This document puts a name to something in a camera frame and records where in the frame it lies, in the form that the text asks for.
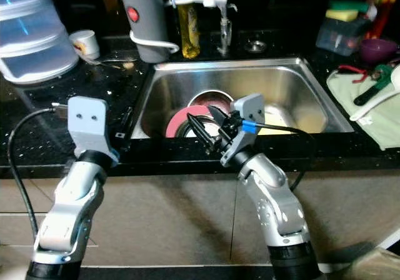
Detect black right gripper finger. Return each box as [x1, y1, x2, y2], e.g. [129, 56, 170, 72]
[205, 105, 233, 134]
[186, 116, 221, 154]

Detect grey kitchen cabinet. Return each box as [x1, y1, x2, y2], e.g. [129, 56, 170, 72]
[0, 167, 400, 269]

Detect steel bowl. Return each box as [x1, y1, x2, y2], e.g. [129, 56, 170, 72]
[187, 90, 236, 116]

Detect pink plate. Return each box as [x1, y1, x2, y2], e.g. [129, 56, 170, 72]
[165, 105, 217, 139]

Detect steel fork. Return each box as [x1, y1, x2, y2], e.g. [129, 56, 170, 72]
[97, 54, 138, 66]

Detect white printed mug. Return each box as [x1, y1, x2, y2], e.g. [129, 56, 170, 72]
[69, 30, 101, 61]

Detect stainless steel sink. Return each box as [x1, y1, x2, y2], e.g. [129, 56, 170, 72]
[131, 57, 367, 141]

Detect yellow oil bottle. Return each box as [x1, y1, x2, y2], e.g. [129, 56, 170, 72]
[178, 0, 201, 60]

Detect grey cylinder water filter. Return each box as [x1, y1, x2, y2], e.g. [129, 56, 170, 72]
[117, 0, 167, 64]

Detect white tiered storage container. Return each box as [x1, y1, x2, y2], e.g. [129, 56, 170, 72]
[0, 0, 81, 85]

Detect light green cloth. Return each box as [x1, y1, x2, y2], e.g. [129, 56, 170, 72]
[326, 64, 400, 151]

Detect black floor mat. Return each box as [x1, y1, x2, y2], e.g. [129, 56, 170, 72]
[94, 269, 276, 280]

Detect clear plastic container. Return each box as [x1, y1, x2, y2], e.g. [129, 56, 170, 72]
[316, 16, 370, 56]

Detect white ladle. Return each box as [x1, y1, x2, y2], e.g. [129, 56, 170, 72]
[350, 64, 400, 122]

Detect yellow sponge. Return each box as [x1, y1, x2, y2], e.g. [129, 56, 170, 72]
[325, 8, 359, 23]

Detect purple bowl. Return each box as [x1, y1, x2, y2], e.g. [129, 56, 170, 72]
[359, 38, 399, 66]

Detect green sponge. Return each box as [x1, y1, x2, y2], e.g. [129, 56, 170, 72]
[330, 0, 373, 14]

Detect beige woven sack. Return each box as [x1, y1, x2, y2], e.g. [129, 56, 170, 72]
[331, 249, 400, 280]

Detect red plastic utensil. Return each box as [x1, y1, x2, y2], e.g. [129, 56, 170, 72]
[370, 0, 400, 41]

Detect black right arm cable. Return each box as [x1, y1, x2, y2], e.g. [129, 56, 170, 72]
[241, 121, 317, 191]

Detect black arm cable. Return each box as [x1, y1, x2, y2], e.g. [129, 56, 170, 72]
[241, 121, 317, 191]
[7, 107, 73, 231]

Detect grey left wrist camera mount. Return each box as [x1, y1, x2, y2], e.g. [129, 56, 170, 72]
[67, 96, 120, 166]

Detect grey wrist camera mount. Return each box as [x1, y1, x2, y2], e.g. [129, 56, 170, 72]
[221, 93, 266, 168]
[67, 96, 120, 166]

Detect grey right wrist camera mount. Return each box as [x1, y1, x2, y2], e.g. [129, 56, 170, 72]
[221, 93, 266, 168]

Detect white hose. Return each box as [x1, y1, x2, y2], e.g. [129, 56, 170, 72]
[130, 0, 208, 55]

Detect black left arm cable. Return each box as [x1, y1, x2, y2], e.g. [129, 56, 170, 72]
[7, 107, 73, 231]

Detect red handled scissors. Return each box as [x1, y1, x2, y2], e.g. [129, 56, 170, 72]
[337, 64, 373, 84]

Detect green handled tool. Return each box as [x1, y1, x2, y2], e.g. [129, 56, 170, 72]
[353, 66, 395, 108]

